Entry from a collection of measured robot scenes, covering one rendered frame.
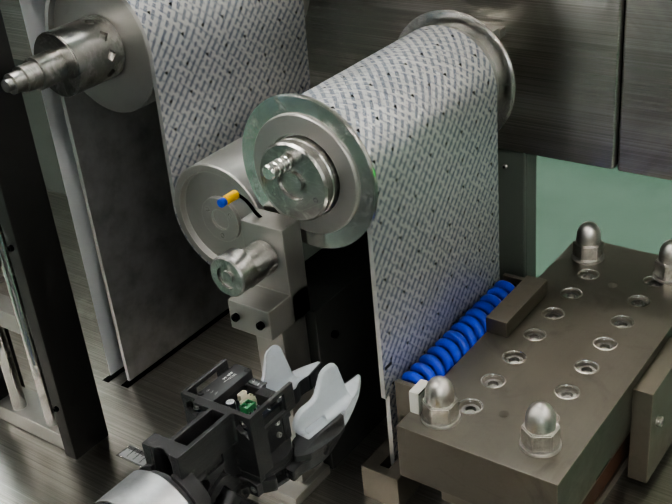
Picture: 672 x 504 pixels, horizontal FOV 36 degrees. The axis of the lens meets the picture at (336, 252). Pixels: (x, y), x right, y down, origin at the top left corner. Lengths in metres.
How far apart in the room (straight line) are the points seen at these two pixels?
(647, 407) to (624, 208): 2.56
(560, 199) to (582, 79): 2.50
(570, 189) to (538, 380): 2.70
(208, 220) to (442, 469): 0.33
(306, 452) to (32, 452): 0.48
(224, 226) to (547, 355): 0.34
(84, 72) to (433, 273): 0.39
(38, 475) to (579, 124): 0.70
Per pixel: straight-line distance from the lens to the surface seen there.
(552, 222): 3.46
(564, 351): 1.04
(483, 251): 1.11
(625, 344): 1.06
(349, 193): 0.88
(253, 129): 0.93
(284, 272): 0.94
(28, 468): 1.21
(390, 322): 0.97
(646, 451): 1.05
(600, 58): 1.11
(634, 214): 3.52
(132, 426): 1.22
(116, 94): 1.07
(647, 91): 1.10
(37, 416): 1.24
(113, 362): 1.30
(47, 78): 0.99
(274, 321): 0.94
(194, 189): 1.03
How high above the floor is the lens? 1.63
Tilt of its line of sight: 29 degrees down
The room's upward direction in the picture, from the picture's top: 6 degrees counter-clockwise
